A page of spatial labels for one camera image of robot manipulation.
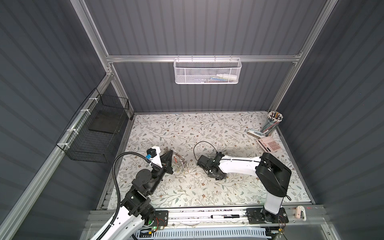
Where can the pink calculator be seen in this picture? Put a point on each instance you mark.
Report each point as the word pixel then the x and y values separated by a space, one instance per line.
pixel 268 144

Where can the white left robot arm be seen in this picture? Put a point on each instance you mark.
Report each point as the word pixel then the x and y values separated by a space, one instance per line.
pixel 135 211

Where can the white wire mesh basket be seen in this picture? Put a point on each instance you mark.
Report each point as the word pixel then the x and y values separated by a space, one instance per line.
pixel 203 71

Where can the black marker pen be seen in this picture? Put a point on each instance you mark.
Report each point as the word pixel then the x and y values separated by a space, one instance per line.
pixel 225 216

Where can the white glue bottle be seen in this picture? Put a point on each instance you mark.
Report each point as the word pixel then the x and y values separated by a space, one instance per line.
pixel 228 77

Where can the white blue stapler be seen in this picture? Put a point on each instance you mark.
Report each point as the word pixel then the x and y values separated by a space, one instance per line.
pixel 255 133

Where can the clear pencil cup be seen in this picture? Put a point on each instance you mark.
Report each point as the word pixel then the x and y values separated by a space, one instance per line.
pixel 273 119

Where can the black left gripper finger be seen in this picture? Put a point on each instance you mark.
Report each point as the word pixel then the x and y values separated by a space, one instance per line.
pixel 163 158
pixel 170 170

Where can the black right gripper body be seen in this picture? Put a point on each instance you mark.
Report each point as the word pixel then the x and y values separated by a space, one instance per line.
pixel 217 177

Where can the white slotted cable duct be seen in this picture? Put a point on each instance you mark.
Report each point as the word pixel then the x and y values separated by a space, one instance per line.
pixel 204 233

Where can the large metal keyring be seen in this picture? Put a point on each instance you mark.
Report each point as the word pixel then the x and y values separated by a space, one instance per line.
pixel 179 163

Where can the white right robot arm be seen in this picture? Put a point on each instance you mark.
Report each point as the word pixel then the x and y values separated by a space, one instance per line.
pixel 273 174

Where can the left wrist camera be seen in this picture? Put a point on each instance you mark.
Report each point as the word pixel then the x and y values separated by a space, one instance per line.
pixel 153 157

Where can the black wire basket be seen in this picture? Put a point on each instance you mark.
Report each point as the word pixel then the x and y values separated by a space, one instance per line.
pixel 97 129

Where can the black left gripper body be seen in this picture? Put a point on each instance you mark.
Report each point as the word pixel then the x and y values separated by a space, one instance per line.
pixel 158 174

